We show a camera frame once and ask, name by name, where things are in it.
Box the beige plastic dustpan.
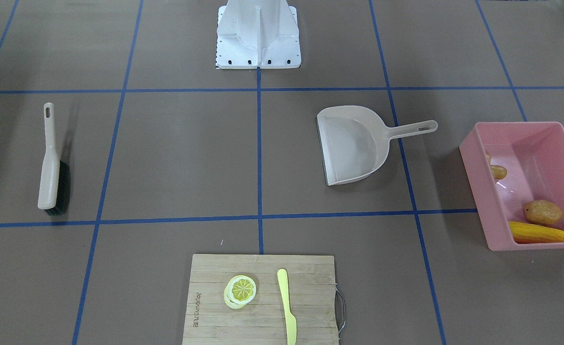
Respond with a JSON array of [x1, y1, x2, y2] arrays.
[[316, 105, 438, 186]]

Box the tan toy ginger root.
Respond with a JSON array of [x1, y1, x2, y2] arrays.
[[485, 153, 508, 182]]

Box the beige hand brush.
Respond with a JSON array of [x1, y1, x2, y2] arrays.
[[38, 102, 71, 217]]

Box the yellow toy corn cob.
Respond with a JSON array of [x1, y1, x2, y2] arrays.
[[508, 221, 564, 244]]

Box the brown toy potato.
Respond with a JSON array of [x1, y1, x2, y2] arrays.
[[523, 199, 563, 226]]

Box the pink plastic bin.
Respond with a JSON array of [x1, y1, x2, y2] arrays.
[[459, 122, 564, 251]]

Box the yellow plastic knife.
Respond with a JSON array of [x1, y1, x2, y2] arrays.
[[276, 268, 297, 345]]

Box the yellow toy lemon slice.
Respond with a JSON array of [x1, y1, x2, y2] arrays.
[[223, 275, 258, 310]]

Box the bamboo cutting board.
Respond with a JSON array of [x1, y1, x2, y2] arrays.
[[182, 254, 341, 345]]

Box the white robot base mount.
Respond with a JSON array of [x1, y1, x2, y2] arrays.
[[215, 0, 302, 69]]

